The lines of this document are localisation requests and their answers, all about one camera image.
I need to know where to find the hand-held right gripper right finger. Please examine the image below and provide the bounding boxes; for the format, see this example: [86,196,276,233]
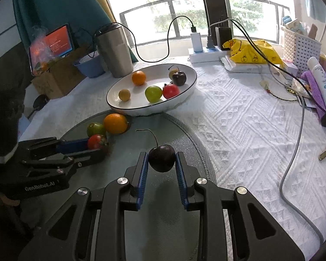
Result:
[175,152,306,261]

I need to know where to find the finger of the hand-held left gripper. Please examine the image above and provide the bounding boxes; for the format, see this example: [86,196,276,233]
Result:
[18,137,90,155]
[23,148,110,175]

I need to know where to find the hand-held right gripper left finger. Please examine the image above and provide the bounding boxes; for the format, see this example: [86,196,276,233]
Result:
[18,152,149,261]

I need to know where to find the dark purple cherry tomato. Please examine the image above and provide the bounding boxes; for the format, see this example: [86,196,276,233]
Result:
[172,67,187,87]
[136,129,176,173]

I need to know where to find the grey round glass tray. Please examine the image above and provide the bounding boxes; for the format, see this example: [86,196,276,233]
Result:
[54,110,218,261]

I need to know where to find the white plate with dark rim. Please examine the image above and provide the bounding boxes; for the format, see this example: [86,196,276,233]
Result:
[106,65,198,117]

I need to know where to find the green tomato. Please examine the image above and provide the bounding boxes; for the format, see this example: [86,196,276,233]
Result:
[145,85,163,103]
[87,122,107,138]

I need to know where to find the small orange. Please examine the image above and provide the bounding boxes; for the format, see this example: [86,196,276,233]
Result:
[103,113,129,134]
[132,71,147,86]

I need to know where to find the black round object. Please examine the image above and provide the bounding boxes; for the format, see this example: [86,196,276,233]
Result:
[33,95,48,111]

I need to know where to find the cardboard box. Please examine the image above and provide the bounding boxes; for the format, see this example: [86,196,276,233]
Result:
[31,46,98,100]

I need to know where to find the white textured tablecloth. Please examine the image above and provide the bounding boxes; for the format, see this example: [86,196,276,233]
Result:
[16,56,326,261]

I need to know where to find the blue bowl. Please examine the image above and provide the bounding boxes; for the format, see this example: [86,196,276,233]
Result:
[73,52,106,78]

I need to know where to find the clear plastic bag of oranges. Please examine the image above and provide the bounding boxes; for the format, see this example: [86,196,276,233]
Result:
[30,26,61,77]

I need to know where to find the stainless steel tumbler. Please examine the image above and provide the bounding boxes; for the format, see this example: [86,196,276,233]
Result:
[94,24,134,78]

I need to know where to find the tablet with red screen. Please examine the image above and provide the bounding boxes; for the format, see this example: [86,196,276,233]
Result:
[28,24,74,72]

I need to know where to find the white power strip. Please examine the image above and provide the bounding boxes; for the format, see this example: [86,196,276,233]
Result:
[189,46,234,64]

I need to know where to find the white wipes pack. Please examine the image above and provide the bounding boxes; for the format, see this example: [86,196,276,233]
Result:
[220,56,272,74]

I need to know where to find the white charger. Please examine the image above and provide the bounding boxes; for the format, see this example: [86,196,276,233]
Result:
[191,32,202,53]

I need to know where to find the teal curtain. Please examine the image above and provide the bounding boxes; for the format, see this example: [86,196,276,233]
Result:
[12,0,139,63]

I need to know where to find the yellow plastic bag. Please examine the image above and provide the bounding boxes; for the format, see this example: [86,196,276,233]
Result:
[223,39,284,65]

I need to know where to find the black charger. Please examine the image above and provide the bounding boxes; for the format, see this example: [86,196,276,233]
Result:
[215,27,233,50]

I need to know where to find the small white box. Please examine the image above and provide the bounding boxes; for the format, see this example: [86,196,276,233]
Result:
[281,60,299,80]

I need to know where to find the purple cloth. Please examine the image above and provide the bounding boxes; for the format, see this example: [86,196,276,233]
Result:
[300,71,326,120]

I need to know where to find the balcony railing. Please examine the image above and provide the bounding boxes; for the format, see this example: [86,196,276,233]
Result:
[120,0,286,45]

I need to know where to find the white spray bottle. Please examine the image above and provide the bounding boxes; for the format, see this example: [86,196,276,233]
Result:
[307,57,326,117]

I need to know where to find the white lattice basket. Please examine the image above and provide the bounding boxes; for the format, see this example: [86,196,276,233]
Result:
[281,27,321,70]

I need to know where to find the grey cable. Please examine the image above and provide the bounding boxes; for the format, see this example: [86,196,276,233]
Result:
[279,92,324,244]

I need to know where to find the black charging cable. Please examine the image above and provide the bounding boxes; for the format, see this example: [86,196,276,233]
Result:
[208,18,316,102]
[92,16,197,64]

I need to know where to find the dark window frame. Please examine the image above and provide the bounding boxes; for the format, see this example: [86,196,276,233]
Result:
[198,0,233,30]

